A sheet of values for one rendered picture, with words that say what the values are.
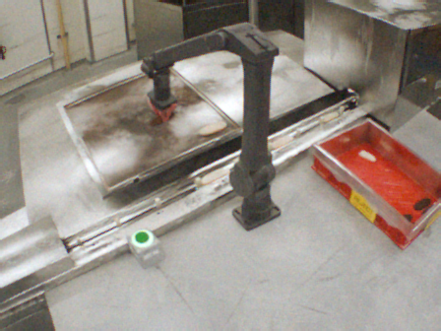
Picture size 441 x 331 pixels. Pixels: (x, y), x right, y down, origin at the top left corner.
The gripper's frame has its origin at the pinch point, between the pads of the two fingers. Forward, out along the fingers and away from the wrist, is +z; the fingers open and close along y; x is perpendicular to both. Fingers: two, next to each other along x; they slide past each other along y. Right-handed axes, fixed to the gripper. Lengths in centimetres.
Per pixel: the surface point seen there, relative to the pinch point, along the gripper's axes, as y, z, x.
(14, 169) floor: 153, 119, 61
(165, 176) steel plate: -16.9, 8.3, 10.7
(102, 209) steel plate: -15.5, 8.1, 35.1
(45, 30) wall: 330, 84, -36
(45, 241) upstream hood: -24, -4, 58
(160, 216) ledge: -32.9, 1.1, 23.8
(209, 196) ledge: -35.7, 0.9, 8.9
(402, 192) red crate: -78, -2, -41
